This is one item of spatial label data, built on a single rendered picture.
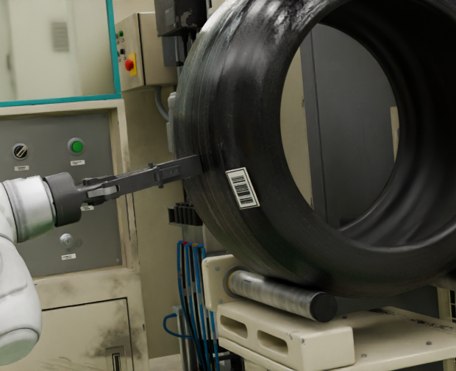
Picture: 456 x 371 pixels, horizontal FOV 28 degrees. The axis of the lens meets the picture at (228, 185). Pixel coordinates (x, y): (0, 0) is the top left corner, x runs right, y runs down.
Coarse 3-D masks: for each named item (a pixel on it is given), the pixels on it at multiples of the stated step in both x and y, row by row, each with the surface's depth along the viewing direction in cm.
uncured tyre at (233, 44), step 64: (256, 0) 137; (320, 0) 136; (384, 0) 166; (448, 0) 144; (192, 64) 147; (256, 64) 132; (384, 64) 172; (448, 64) 167; (192, 128) 142; (256, 128) 132; (448, 128) 171; (192, 192) 150; (256, 192) 134; (384, 192) 173; (448, 192) 167; (256, 256) 143; (320, 256) 137; (384, 256) 140; (448, 256) 145
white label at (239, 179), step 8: (232, 176) 134; (240, 176) 132; (248, 176) 132; (232, 184) 134; (240, 184) 133; (248, 184) 132; (240, 192) 134; (248, 192) 133; (240, 200) 134; (248, 200) 133; (256, 200) 132; (240, 208) 135
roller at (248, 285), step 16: (240, 272) 166; (240, 288) 163; (256, 288) 156; (272, 288) 151; (288, 288) 146; (304, 288) 143; (272, 304) 151; (288, 304) 144; (304, 304) 139; (320, 304) 137; (336, 304) 139; (320, 320) 138
